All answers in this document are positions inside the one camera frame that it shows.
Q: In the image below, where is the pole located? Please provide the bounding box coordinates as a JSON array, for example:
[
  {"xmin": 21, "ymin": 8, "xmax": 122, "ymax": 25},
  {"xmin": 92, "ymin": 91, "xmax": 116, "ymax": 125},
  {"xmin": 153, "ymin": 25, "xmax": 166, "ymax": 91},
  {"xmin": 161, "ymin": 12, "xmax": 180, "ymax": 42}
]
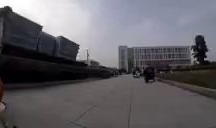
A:
[{"xmin": 85, "ymin": 48, "xmax": 91, "ymax": 65}]

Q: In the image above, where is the pale vehicle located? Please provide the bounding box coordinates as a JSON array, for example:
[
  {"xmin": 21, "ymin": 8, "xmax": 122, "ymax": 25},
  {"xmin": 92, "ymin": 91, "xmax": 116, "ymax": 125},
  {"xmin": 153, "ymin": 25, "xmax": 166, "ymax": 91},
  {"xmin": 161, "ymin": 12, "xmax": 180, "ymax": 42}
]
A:
[{"xmin": 131, "ymin": 68, "xmax": 142, "ymax": 79}]

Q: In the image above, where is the grey concrete road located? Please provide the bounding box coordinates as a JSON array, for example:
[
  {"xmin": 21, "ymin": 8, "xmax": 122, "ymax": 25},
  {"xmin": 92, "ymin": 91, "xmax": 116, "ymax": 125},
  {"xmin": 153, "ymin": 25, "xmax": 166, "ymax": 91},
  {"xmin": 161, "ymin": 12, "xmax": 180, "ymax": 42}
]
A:
[{"xmin": 0, "ymin": 73, "xmax": 216, "ymax": 128}]

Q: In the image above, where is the dark vehicle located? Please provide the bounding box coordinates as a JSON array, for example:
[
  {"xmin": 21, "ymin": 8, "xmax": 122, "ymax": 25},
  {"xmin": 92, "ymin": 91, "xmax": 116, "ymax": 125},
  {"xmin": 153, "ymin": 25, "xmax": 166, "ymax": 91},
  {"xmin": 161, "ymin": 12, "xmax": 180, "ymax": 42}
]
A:
[{"xmin": 143, "ymin": 65, "xmax": 157, "ymax": 84}]

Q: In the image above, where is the white multi-storey building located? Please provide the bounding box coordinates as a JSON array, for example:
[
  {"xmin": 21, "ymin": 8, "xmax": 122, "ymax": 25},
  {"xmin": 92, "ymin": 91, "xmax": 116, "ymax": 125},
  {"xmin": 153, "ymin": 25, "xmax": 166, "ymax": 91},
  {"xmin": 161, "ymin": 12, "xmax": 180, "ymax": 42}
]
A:
[{"xmin": 118, "ymin": 45, "xmax": 193, "ymax": 72}]

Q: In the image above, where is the grass strip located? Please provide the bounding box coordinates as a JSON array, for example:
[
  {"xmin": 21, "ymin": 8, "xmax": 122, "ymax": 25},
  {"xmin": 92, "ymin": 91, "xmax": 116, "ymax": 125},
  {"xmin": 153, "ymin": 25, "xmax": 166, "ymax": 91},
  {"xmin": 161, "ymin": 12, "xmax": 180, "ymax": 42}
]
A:
[{"xmin": 156, "ymin": 69, "xmax": 216, "ymax": 91}]

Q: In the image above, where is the large dark stacked structure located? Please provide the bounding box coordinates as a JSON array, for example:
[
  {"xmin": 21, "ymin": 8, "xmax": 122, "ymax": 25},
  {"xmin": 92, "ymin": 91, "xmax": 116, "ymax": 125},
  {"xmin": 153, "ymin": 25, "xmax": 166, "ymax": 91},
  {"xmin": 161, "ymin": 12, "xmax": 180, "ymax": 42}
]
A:
[{"xmin": 0, "ymin": 5, "xmax": 117, "ymax": 85}]

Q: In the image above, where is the concrete kerb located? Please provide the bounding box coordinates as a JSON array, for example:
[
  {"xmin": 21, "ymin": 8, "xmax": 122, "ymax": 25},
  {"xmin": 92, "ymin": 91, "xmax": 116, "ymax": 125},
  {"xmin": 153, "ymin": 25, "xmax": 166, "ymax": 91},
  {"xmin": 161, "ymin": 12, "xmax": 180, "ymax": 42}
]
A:
[{"xmin": 156, "ymin": 77, "xmax": 216, "ymax": 102}]

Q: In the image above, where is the tall dark tree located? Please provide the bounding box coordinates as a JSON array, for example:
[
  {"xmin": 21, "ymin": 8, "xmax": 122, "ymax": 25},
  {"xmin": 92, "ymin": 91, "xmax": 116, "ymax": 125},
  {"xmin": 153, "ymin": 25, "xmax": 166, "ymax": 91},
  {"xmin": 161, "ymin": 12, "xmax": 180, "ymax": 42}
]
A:
[{"xmin": 191, "ymin": 34, "xmax": 209, "ymax": 66}]

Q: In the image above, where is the dark hedge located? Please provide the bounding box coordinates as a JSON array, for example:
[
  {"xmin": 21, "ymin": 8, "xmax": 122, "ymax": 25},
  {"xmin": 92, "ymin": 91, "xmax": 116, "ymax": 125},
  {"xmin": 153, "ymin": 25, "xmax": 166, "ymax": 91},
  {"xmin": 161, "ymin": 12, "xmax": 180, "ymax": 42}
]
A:
[{"xmin": 169, "ymin": 60, "xmax": 216, "ymax": 72}]

